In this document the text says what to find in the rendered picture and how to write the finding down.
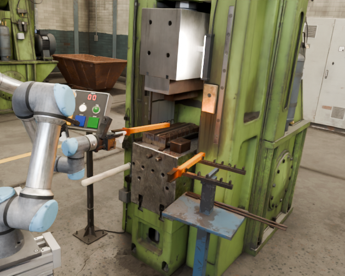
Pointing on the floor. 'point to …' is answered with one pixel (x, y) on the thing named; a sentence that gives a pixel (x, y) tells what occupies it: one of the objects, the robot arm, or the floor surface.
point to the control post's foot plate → (84, 234)
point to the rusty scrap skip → (90, 71)
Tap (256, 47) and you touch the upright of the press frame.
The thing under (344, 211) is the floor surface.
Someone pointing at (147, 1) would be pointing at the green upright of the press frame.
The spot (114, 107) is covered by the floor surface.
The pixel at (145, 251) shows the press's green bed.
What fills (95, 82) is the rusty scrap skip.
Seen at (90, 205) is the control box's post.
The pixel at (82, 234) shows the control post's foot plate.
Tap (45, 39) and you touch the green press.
